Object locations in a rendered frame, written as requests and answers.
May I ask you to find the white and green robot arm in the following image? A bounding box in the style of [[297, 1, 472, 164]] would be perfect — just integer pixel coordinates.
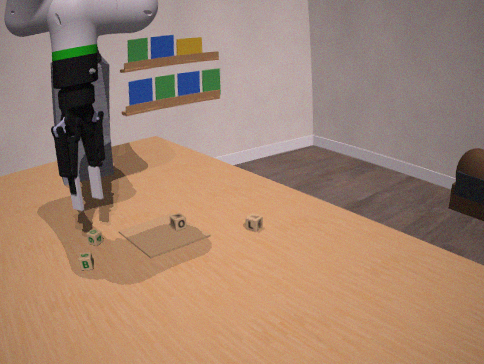
[[4, 0, 158, 91]]

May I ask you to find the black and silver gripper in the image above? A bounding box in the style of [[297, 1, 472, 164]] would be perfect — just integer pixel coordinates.
[[51, 84, 105, 211]]

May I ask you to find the tan flat mat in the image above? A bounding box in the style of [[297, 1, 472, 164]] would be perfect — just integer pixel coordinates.
[[119, 213, 211, 258]]

